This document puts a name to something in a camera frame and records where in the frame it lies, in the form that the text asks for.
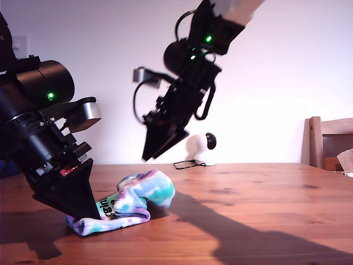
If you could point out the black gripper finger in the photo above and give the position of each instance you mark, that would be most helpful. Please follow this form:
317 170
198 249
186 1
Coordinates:
153 143
173 142

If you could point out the beige paper sheet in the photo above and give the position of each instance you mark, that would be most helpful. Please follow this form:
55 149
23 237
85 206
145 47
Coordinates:
346 160

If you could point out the blue plastic container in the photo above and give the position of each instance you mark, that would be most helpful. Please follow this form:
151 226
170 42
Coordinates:
8 169

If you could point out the wooden chair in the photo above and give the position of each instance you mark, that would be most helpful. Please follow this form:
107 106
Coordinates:
314 138

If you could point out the white light switch plate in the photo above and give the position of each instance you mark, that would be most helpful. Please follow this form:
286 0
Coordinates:
20 45

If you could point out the tie-dye sock with black lettering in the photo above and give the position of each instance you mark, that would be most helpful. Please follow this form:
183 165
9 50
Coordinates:
154 190

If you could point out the white paper item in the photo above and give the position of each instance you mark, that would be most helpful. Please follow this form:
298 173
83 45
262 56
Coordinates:
348 175

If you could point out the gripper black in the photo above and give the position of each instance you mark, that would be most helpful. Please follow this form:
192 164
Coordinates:
41 149

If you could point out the white round security camera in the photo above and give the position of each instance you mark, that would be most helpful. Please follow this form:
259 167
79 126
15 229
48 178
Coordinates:
204 157

